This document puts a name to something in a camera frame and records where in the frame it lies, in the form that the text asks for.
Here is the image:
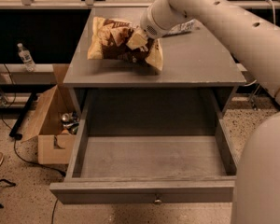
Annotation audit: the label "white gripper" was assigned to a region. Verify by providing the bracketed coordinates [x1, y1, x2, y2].
[126, 0, 192, 50]

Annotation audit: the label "brown sea salt chip bag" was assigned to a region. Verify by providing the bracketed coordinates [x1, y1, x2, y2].
[87, 17, 163, 73]

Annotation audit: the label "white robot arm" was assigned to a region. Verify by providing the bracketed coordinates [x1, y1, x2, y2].
[140, 0, 280, 224]

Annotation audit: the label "grey cabinet counter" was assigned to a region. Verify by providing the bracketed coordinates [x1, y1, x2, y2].
[64, 7, 245, 117]

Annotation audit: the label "open grey top drawer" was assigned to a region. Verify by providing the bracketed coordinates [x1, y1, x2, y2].
[49, 91, 238, 204]

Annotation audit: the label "round metal drawer knob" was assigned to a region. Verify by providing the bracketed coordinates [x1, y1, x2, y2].
[154, 195, 162, 204]

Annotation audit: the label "lying plastic water bottle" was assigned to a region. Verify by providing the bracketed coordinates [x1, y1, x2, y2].
[168, 20, 195, 35]

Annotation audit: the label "metal cans in box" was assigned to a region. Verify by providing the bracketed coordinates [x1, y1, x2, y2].
[61, 112, 79, 135]

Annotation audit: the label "upright small water bottle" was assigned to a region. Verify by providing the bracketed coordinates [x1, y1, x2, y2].
[17, 43, 35, 72]

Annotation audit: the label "open cardboard box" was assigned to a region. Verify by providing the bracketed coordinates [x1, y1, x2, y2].
[22, 64, 76, 164]

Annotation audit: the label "white hanging cable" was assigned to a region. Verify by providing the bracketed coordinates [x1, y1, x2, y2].
[243, 0, 280, 88]

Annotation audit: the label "grey wall rail shelf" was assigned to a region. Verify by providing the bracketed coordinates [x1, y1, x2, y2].
[0, 64, 57, 85]

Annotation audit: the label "black floor cable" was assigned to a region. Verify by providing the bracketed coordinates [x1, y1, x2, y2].
[0, 39, 67, 224]

